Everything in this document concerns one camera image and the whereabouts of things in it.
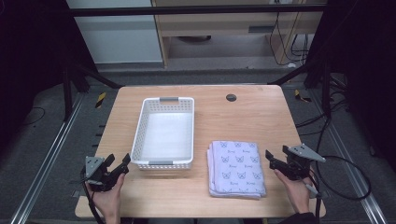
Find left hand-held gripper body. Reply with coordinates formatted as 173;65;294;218
81;155;124;192

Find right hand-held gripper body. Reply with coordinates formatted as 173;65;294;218
274;143;327;182

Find lilac printed cloth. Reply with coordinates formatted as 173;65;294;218
206;140;268;201

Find white plastic basket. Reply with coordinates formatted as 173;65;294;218
130;96;196;172

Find person's left hand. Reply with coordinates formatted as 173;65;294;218
86;173;126;217

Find person's right hand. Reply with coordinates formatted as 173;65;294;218
273;169;316;216

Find yellow black striped tape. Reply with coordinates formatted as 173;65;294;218
94;91;107;109
293;89;313;104

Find white cabinet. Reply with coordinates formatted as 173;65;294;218
65;0;164;65

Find black curtain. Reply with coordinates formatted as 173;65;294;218
0;0;96;153
305;0;396;174

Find light wooden desk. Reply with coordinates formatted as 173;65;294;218
150;0;329;68

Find grey cable plug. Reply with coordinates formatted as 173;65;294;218
304;182;322;198

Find black floor cable bundle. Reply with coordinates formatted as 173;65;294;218
293;74;353;157

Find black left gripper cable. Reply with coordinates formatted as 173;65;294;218
80;173;106;224

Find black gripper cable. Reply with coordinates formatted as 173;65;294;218
306;154;373;224
80;173;106;224

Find aluminium floor rail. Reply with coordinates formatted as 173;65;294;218
310;89;389;224
9;92;86;224

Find black upright frame post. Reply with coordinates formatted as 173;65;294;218
321;61;332;119
61;65;74;123

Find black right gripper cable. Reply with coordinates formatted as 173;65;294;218
306;154;373;224

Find thin black floor cable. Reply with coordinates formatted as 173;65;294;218
21;105;47;128

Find black slanted frame strut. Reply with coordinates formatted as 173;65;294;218
72;61;124;91
268;60;325;87

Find black hanging desk cables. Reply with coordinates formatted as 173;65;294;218
268;11;313;67

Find black horizontal frame bar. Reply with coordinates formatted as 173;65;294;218
65;4;329;19

